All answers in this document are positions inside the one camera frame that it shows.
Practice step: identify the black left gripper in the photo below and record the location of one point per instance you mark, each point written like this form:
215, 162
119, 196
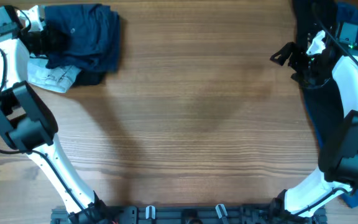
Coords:
51, 40

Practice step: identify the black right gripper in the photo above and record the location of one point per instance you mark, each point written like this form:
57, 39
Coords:
296, 59

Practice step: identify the dark blue denim shorts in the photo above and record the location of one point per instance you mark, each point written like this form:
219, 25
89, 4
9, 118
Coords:
93, 34

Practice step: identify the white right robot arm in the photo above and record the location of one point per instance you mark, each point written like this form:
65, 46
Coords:
337, 170

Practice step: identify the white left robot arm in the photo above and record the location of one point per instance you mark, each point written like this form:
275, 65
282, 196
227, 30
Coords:
27, 126

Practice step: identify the light blue folded jeans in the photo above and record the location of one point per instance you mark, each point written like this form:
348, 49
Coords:
58, 79

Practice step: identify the black folded garment under jeans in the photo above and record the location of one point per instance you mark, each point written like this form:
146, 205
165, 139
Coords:
86, 78

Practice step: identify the black shirt with logo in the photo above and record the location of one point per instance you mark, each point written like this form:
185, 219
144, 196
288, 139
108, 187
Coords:
323, 105

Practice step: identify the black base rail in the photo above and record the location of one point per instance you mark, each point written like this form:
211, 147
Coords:
245, 214

